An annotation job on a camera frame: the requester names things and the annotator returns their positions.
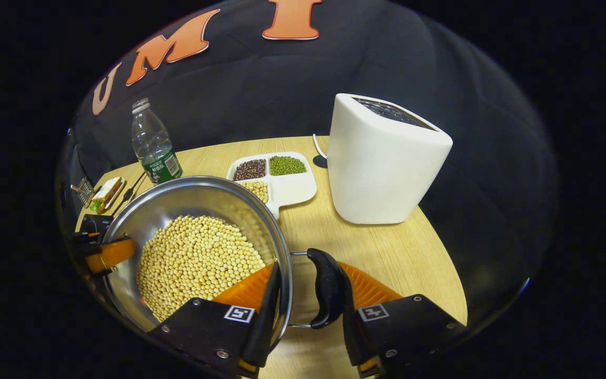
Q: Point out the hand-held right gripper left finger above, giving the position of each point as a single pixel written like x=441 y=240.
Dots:
x=269 y=316

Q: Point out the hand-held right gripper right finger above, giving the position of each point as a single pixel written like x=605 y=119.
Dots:
x=350 y=337

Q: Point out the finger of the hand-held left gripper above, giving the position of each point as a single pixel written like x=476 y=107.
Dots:
x=111 y=253

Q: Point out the black induction cooktop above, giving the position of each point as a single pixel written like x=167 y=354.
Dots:
x=95 y=223

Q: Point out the pile of yellow soybeans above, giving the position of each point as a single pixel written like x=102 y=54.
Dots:
x=192 y=258

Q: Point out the sandwich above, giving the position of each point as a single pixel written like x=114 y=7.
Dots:
x=105 y=193

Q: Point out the clear plastic water bottle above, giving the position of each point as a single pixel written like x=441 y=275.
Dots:
x=153 y=142

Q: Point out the white divided bean tray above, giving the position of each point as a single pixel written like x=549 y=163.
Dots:
x=292 y=187

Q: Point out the white toaster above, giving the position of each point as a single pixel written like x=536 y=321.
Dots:
x=382 y=168

